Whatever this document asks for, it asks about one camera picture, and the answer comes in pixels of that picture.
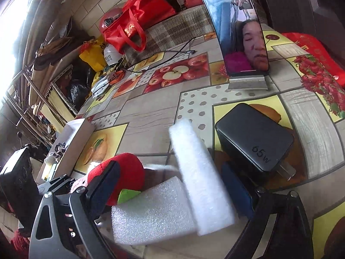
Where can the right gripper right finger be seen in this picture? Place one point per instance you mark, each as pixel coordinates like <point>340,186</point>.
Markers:
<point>238,193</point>

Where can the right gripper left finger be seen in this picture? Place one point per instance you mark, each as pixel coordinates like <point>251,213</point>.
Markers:
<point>100,190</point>

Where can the red plush apple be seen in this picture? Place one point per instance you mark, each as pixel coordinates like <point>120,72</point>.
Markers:
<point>132,175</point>

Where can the leopard print scrunchie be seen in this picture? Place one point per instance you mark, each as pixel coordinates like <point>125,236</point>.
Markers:
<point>59,150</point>

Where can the white foam block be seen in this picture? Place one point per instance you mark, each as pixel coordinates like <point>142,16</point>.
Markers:
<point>195,202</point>

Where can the white shallow tray box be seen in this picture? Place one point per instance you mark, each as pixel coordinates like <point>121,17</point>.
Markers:
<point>75,135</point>

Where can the black power adapter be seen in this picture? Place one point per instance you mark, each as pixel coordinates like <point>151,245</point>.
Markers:
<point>256,144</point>

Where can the metal clothes rack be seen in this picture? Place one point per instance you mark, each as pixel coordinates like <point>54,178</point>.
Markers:
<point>17,98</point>

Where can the fruit pattern tablecloth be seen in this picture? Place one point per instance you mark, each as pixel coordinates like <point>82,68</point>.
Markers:
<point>138,122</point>

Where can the yellow curtain shelf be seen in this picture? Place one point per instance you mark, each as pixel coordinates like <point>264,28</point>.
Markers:
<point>43,80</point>

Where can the white power bank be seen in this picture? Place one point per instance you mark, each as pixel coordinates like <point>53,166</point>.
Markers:
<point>101,86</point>

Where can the yellow shopping bag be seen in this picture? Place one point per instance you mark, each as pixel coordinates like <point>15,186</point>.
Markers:
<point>91,52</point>

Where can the white helmet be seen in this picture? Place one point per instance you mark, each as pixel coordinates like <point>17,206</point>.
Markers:
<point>111,55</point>

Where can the plaid covered bench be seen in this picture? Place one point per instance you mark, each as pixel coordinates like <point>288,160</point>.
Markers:
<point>182,27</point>

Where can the pink helmet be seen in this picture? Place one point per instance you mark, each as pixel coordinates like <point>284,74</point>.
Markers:
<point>108,18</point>

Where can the red tote bag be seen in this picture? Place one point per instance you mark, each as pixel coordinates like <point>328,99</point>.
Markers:
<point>136,17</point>

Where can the smartphone on stand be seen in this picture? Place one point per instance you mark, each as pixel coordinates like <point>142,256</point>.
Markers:
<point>241,41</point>

